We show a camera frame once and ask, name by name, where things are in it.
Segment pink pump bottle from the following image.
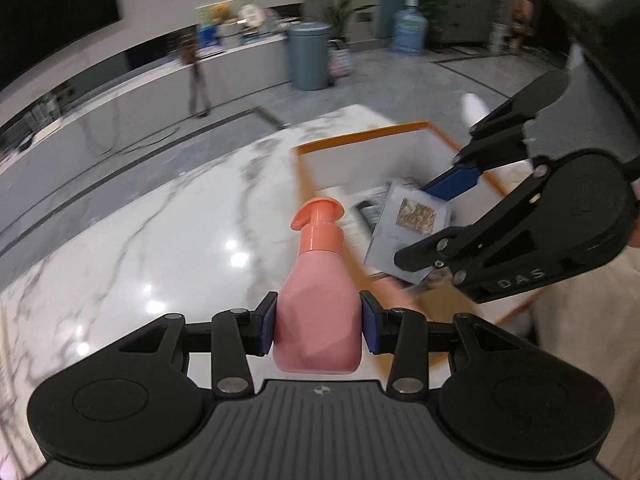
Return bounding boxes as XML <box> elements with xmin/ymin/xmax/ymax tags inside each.
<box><xmin>271</xmin><ymin>199</ymin><xmax>363</xmax><ymax>376</ymax></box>

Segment white slipper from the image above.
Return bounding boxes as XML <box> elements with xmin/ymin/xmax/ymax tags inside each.
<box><xmin>459</xmin><ymin>92</ymin><xmax>490</xmax><ymax>128</ymax></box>

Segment blue box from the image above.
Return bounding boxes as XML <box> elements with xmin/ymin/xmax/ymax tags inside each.
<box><xmin>197</xmin><ymin>22</ymin><xmax>223</xmax><ymax>48</ymax></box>

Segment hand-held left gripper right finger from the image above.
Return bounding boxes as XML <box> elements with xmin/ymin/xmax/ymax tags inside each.
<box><xmin>359</xmin><ymin>290</ymin><xmax>526</xmax><ymax>395</ymax></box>

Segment person's beige trousers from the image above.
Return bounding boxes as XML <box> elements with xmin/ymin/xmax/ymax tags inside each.
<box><xmin>527</xmin><ymin>242</ymin><xmax>640</xmax><ymax>461</ymax></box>

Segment grey trash bin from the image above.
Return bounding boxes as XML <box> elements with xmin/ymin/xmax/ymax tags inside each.
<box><xmin>287</xmin><ymin>22</ymin><xmax>332</xmax><ymax>92</ymax></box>

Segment round decorative plate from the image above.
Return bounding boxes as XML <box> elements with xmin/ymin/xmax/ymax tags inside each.
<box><xmin>237</xmin><ymin>4</ymin><xmax>263</xmax><ymax>29</ymax></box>

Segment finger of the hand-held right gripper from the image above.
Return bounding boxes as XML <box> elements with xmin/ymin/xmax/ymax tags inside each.
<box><xmin>422</xmin><ymin>72</ymin><xmax>571</xmax><ymax>202</ymax></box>
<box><xmin>394</xmin><ymin>165</ymin><xmax>549</xmax><ymax>282</ymax></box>

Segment grey drawer cabinet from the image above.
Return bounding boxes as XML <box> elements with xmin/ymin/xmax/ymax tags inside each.
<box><xmin>440</xmin><ymin>0</ymin><xmax>507</xmax><ymax>44</ymax></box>

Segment potted palm plant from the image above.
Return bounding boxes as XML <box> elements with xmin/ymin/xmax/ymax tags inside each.
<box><xmin>295</xmin><ymin>0</ymin><xmax>362</xmax><ymax>43</ymax></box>

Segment yellow plush toy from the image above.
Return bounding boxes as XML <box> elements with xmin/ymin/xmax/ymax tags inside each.
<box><xmin>207</xmin><ymin>2</ymin><xmax>236</xmax><ymax>26</ymax></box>

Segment orange cardboard box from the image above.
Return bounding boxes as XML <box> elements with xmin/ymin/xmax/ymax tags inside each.
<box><xmin>291</xmin><ymin>120</ymin><xmax>538</xmax><ymax>328</ymax></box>

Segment black television screen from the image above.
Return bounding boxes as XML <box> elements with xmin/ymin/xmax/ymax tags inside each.
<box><xmin>0</xmin><ymin>0</ymin><xmax>122</xmax><ymax>92</ymax></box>

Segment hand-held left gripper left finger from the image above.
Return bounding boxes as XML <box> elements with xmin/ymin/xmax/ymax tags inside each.
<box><xmin>116</xmin><ymin>291</ymin><xmax>278</xmax><ymax>395</ymax></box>

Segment blue water jug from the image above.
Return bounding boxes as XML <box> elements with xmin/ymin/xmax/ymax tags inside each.
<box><xmin>392</xmin><ymin>0</ymin><xmax>429</xmax><ymax>56</ymax></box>

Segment black cable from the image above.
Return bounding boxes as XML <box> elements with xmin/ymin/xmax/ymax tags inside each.
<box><xmin>82</xmin><ymin>102</ymin><xmax>182</xmax><ymax>158</ymax></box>

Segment grey packet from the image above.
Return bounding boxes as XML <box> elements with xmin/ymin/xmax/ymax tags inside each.
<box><xmin>364</xmin><ymin>178</ymin><xmax>455</xmax><ymax>288</ymax></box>

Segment white low counter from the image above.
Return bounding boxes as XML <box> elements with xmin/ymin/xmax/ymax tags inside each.
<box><xmin>0</xmin><ymin>35</ymin><xmax>297</xmax><ymax>201</ymax></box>

